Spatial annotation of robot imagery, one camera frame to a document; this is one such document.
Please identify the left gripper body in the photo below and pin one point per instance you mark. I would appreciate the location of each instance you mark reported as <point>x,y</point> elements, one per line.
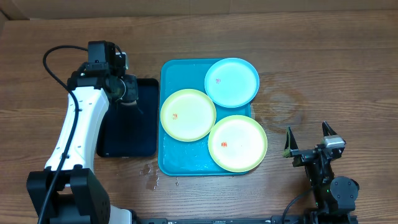
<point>129,88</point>

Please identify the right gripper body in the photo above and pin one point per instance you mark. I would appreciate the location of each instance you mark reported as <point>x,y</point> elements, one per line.
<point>303,157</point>

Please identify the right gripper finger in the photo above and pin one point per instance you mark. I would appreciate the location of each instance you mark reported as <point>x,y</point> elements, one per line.
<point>327,130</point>
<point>291,147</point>

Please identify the green plate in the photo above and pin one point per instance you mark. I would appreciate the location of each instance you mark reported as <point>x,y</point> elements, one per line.
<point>237,143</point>
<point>188,115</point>

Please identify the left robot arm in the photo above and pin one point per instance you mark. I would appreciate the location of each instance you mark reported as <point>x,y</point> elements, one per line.
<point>67,190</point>

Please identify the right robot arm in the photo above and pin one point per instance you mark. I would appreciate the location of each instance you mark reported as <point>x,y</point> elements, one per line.
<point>334,196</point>

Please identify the black plastic tray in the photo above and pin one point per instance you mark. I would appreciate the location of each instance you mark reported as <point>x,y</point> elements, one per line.
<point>124,133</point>

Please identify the teal plastic tray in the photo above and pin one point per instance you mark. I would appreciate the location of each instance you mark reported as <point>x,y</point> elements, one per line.
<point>177,158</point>

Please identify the light blue plate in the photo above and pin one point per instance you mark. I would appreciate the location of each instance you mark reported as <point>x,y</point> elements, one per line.
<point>232,82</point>

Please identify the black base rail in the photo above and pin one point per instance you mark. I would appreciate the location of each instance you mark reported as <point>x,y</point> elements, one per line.
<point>275,219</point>

